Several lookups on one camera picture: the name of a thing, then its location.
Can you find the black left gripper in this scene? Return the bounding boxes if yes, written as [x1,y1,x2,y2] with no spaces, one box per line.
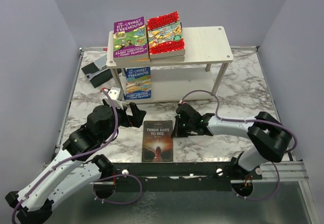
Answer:
[100,98,146,143]

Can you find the dark three days book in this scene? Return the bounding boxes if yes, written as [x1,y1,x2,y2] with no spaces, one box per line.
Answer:
[142,120,173,163]

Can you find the blue 91-storey treehouse book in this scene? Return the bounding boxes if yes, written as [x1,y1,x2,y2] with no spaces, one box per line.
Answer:
[125,67,151,100]

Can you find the orange 39-storey treehouse book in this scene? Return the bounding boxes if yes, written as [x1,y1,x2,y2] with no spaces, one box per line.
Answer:
[113,57,151,64]

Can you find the purple treehouse book front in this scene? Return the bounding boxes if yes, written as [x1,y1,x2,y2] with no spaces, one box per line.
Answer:
[150,56,185,62]

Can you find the purple treehouse book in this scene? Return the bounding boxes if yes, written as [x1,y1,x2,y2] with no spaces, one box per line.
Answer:
[113,16,149,59]
[150,56,185,62]

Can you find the roald dahl charlie book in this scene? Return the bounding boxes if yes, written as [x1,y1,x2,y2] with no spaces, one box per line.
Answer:
[150,53,185,60]

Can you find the red treehouse book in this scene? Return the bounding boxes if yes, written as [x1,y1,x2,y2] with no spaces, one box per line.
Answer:
[147,11,185,56]

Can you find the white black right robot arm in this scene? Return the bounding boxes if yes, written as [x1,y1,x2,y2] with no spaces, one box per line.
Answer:
[172,103,292,179]

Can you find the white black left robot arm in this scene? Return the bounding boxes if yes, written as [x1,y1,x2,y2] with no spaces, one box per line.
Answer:
[5,103,146,223]

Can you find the black foam block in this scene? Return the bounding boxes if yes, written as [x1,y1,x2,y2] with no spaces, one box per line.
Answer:
[81,62,113,88]

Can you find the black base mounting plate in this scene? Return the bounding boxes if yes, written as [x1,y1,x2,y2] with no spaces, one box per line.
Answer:
[101,155,264,193]

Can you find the white two-tier shelf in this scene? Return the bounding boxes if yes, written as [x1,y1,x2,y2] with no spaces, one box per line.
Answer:
[106,26,233,104]

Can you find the silver metal wrench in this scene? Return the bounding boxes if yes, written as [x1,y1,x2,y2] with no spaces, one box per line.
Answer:
[85,68,107,81]

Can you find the grey white device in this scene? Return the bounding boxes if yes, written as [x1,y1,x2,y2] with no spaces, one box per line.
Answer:
[94,55,107,70]

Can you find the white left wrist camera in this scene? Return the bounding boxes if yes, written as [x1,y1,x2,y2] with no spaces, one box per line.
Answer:
[100,87,124,109]

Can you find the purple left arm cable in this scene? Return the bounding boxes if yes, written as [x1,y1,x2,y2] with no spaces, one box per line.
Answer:
[12,89,143,224]

